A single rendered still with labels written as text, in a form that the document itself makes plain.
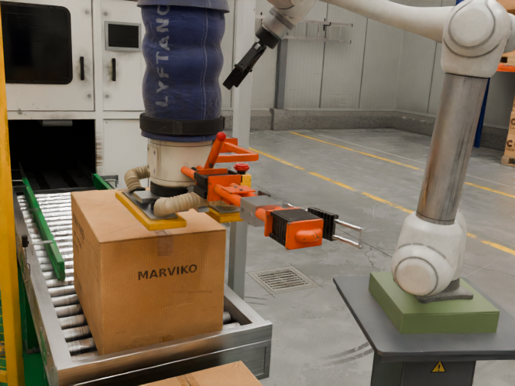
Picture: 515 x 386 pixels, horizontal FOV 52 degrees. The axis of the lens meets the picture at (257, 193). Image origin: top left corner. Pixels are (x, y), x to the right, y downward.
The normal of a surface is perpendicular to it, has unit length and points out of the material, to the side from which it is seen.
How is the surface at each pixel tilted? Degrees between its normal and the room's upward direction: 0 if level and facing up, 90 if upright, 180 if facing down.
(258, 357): 90
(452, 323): 90
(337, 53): 90
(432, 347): 0
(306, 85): 90
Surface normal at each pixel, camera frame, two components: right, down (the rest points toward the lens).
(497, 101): -0.89, 0.07
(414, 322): 0.11, 0.25
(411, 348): 0.05, -0.97
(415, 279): -0.48, 0.31
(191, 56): 0.24, -0.07
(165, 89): -0.17, -0.06
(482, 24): -0.52, 0.11
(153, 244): 0.45, 0.24
